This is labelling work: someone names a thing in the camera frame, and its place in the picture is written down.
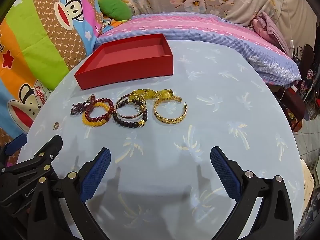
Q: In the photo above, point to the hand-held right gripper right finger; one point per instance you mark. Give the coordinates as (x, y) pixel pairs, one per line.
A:
(225, 175)

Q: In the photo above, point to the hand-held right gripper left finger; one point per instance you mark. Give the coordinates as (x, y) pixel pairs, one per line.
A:
(97, 175)

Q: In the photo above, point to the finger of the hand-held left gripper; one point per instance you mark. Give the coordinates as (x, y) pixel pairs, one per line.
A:
(50, 150)
(16, 142)

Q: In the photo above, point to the thin gold bangle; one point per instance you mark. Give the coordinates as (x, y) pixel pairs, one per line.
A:
(127, 117)

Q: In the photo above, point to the gold cuff bangle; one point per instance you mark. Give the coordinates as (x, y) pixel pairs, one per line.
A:
(160, 116)

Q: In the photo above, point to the red cardboard box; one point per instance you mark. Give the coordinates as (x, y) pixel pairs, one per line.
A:
(125, 72)

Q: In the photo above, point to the gold hoop earring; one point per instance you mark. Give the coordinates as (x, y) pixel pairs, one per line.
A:
(56, 125)

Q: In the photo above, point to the monkey printed blanket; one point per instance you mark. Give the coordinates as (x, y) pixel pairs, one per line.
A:
(37, 55)

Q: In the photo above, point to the dark cluttered shelf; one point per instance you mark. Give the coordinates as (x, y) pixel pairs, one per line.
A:
(295, 105)

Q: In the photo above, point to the purple cloth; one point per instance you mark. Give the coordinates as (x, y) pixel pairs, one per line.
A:
(267, 27)

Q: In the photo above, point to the green pillow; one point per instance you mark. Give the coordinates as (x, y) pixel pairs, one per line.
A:
(115, 7)

